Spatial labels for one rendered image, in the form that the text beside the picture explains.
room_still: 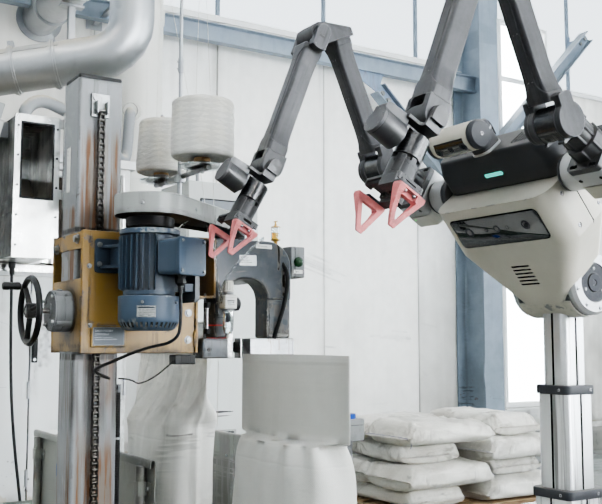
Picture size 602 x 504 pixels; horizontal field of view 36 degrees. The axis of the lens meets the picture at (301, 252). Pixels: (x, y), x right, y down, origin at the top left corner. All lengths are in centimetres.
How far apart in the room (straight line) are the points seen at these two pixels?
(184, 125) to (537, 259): 94
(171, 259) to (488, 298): 619
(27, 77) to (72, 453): 297
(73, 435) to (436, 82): 129
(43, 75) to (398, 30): 423
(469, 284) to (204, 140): 629
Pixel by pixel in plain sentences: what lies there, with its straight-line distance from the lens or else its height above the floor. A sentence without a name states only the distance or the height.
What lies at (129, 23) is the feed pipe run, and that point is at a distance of 508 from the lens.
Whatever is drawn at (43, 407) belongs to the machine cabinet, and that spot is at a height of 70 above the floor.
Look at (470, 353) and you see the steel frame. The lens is 847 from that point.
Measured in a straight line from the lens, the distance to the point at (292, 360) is 227.
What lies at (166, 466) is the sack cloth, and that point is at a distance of 282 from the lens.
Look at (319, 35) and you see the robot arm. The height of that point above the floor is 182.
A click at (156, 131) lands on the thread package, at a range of 262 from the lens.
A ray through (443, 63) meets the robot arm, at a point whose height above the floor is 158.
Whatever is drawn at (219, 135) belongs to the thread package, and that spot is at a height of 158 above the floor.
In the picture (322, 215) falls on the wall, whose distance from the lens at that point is 764.
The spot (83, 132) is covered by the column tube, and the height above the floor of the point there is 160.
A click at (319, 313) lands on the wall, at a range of 755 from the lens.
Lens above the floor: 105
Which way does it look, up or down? 6 degrees up
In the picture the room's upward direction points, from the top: straight up
